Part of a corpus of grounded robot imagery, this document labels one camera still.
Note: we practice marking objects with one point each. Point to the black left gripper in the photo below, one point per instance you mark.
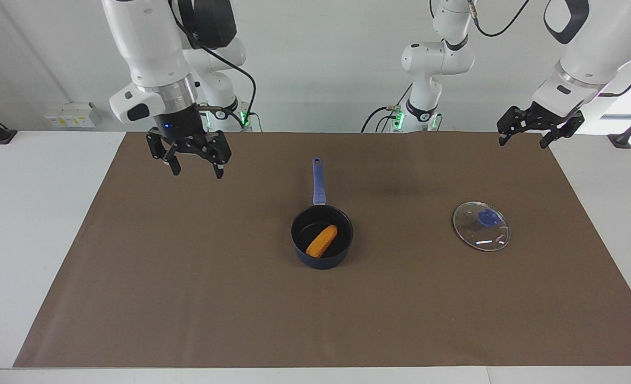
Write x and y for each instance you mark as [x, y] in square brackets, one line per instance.
[547, 116]

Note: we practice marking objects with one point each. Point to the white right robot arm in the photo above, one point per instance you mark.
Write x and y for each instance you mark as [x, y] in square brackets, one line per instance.
[144, 48]

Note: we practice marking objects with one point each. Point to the glass lid blue knob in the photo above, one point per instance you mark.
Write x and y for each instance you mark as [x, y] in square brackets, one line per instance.
[486, 217]

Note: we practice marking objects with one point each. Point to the white wall socket box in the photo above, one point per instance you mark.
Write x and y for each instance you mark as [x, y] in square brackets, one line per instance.
[72, 114]

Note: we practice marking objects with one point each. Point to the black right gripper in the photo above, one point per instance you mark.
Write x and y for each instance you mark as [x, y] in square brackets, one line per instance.
[182, 130]

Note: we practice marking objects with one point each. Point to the yellow corn cob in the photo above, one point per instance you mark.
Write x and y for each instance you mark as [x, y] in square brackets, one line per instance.
[321, 241]

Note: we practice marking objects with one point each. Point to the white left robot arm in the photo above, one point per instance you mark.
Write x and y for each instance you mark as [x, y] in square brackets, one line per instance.
[587, 48]

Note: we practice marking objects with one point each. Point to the brown paper table mat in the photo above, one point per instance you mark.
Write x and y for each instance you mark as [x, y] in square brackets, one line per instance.
[427, 298]

